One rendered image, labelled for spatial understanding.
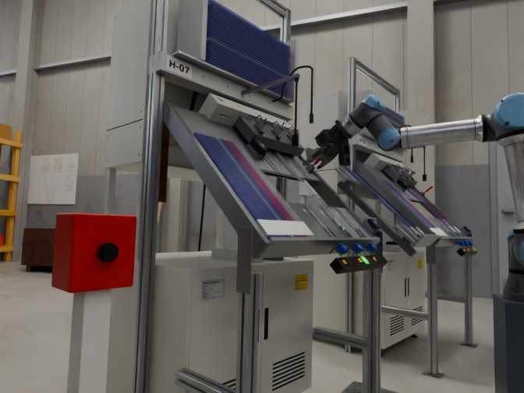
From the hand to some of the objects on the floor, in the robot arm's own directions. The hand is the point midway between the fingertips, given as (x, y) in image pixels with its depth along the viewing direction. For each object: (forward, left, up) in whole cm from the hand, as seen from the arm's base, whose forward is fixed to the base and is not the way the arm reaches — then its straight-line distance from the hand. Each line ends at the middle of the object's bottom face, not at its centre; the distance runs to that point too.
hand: (312, 167), depth 150 cm
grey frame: (+14, +9, -101) cm, 102 cm away
